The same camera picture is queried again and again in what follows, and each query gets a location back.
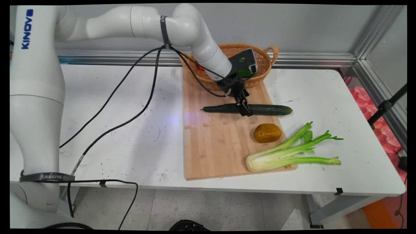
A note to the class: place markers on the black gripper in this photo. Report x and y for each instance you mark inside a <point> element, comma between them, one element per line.
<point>232,83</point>

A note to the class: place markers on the dark green cucumber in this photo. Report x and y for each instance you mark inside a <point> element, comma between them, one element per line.
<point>269,110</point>

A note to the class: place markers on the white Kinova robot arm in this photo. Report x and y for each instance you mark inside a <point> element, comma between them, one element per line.
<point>35,81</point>

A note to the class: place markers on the brown potato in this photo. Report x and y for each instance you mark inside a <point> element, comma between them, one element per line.
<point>267,133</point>

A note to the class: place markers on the bamboo cutting board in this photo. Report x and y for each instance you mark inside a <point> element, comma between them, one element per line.
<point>214,143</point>

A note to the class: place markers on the woven wicker basket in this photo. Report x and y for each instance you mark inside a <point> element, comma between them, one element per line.
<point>263,58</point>

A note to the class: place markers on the green celery bunch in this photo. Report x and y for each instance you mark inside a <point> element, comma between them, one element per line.
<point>286,152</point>

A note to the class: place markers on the black round base object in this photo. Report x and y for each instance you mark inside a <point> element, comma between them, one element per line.
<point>188,225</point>

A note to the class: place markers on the pink bubble wrap sheet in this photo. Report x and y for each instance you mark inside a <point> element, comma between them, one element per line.
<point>380,126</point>

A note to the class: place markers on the grey table leg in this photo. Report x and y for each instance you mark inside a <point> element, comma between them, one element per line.
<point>341,208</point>

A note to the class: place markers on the black tripod stand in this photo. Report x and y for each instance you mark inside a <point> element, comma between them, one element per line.
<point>386,105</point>

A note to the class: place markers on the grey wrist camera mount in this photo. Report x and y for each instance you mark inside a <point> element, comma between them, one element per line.
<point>244,61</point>

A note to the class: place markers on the aluminium frame rail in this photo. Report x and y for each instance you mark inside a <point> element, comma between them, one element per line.
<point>292,59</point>

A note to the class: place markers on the aluminium frame post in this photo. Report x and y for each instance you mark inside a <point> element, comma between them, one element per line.
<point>377,29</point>

